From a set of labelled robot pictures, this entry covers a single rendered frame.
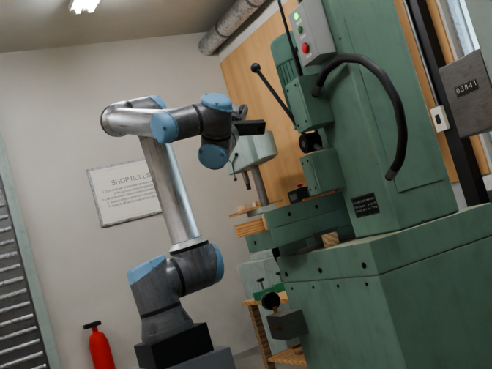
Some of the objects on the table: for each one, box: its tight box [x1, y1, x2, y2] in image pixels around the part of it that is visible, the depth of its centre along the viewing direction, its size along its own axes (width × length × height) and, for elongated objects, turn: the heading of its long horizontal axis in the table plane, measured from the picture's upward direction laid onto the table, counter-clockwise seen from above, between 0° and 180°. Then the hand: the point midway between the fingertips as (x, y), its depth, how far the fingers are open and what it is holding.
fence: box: [264, 191, 347, 229], centre depth 202 cm, size 60×2×6 cm, turn 39°
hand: (247, 108), depth 212 cm, fingers closed
